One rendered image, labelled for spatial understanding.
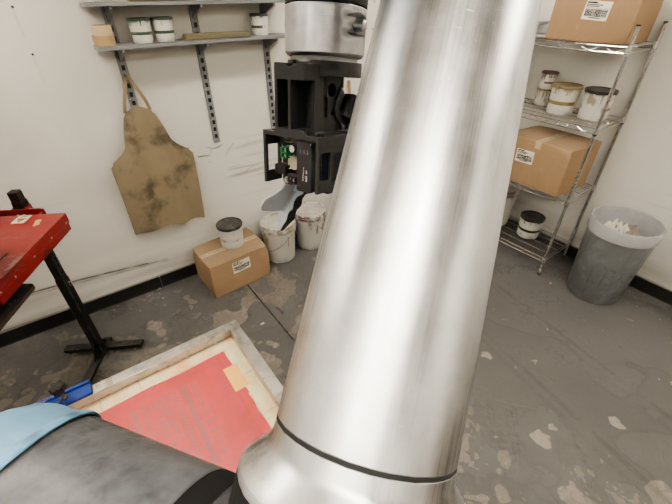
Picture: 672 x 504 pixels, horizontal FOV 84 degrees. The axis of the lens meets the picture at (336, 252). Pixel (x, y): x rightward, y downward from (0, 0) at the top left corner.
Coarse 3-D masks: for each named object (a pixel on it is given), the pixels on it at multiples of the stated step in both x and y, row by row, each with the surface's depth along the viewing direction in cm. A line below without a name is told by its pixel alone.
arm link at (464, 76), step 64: (384, 0) 17; (448, 0) 14; (512, 0) 15; (384, 64) 15; (448, 64) 14; (512, 64) 15; (384, 128) 14; (448, 128) 14; (512, 128) 15; (384, 192) 14; (448, 192) 13; (320, 256) 15; (384, 256) 13; (448, 256) 13; (320, 320) 14; (384, 320) 13; (448, 320) 13; (320, 384) 13; (384, 384) 12; (448, 384) 13; (256, 448) 15; (320, 448) 12; (384, 448) 12; (448, 448) 13
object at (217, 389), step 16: (192, 368) 127; (208, 368) 127; (224, 368) 127; (160, 384) 121; (176, 384) 121; (208, 384) 121; (224, 384) 121; (128, 400) 117; (144, 400) 117; (208, 400) 117; (224, 400) 117; (112, 416) 112
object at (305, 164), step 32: (288, 64) 33; (320, 64) 33; (352, 64) 34; (288, 96) 33; (320, 96) 34; (288, 128) 34; (320, 128) 35; (288, 160) 37; (320, 160) 35; (320, 192) 35
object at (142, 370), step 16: (208, 336) 134; (224, 336) 136; (240, 336) 134; (176, 352) 128; (192, 352) 131; (256, 352) 128; (144, 368) 122; (160, 368) 126; (256, 368) 122; (96, 384) 117; (112, 384) 117; (128, 384) 121; (272, 384) 117; (80, 400) 113; (96, 400) 116
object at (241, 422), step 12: (228, 408) 114; (240, 408) 114; (252, 408) 114; (228, 420) 111; (240, 420) 111; (252, 420) 111; (264, 420) 111; (228, 432) 108; (240, 432) 108; (252, 432) 108; (264, 432) 108; (240, 444) 105; (228, 456) 103; (240, 456) 103; (228, 468) 100
